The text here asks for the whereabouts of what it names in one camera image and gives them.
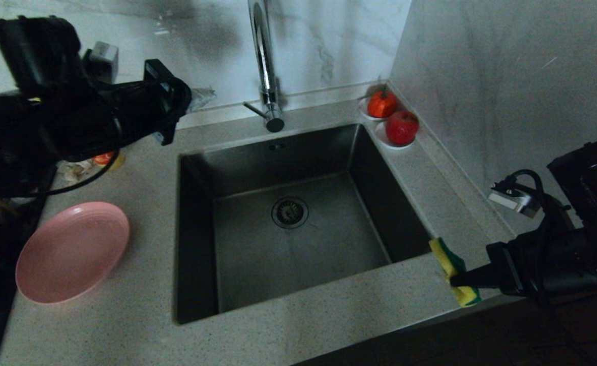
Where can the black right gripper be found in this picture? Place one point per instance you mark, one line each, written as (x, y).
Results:
(557, 264)

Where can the crumpled beige tissue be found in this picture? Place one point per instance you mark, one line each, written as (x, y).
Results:
(74, 170)

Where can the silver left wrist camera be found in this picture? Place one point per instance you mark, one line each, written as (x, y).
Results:
(102, 61)

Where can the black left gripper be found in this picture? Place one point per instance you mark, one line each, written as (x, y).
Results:
(156, 101)

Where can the orange-red tomato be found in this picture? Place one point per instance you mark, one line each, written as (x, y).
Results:
(381, 105)

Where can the round metal drain strainer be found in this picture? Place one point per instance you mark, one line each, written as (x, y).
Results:
(290, 213)

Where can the stainless steel sink basin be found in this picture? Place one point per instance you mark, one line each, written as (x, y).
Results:
(303, 254)

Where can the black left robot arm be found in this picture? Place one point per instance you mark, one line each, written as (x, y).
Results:
(39, 122)

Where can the green and yellow sponge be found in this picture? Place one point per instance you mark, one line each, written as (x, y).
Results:
(445, 259)

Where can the red apple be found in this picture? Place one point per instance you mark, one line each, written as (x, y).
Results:
(401, 128)

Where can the chrome faucet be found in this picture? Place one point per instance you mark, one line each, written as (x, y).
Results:
(266, 66)

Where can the orange detergent bottle yellow cap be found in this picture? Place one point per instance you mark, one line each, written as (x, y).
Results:
(107, 158)

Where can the pink plate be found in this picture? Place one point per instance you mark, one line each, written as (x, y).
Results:
(72, 254)

